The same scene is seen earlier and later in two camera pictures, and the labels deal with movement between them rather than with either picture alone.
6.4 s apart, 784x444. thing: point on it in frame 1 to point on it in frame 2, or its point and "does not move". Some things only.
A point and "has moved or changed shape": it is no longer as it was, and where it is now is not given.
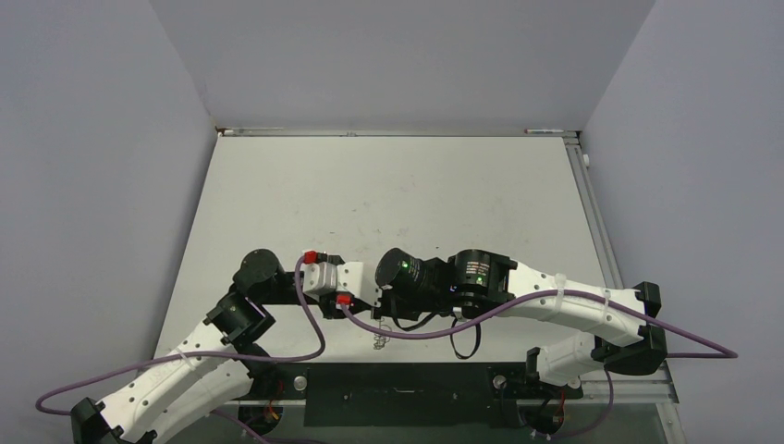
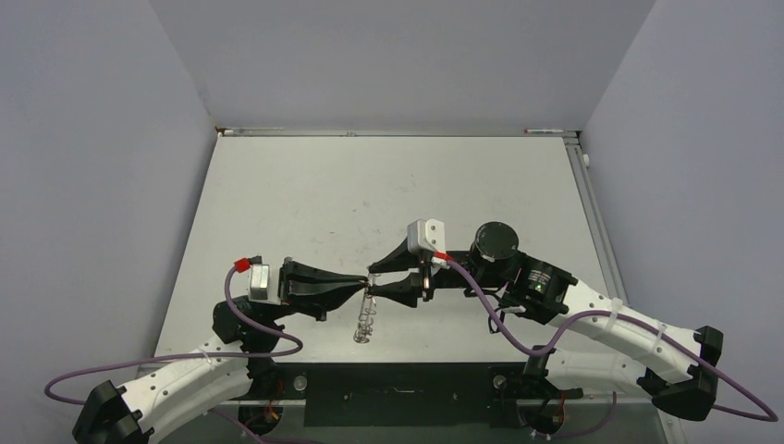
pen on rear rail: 537,130 does not move
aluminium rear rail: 273,131 does not move
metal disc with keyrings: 380,340 has moved or changed shape
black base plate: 400,394 does not move
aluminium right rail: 600,236 does not move
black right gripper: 385,309 to 408,288
